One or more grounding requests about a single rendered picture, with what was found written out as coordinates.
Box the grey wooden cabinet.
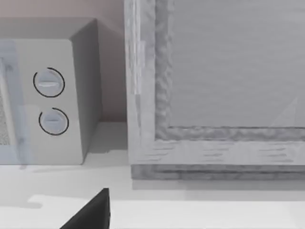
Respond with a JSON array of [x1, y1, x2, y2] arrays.
[[123, 0, 305, 181]]

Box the pale microwave oven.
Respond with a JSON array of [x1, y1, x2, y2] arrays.
[[0, 17, 102, 166]]

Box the pale blue microwave door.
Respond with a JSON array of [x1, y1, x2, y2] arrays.
[[0, 40, 33, 166]]

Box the pale grey microwave knob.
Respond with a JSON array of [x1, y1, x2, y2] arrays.
[[38, 107, 70, 136], [33, 67, 66, 98]]

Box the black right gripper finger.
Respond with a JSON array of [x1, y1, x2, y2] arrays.
[[59, 187, 111, 229]]

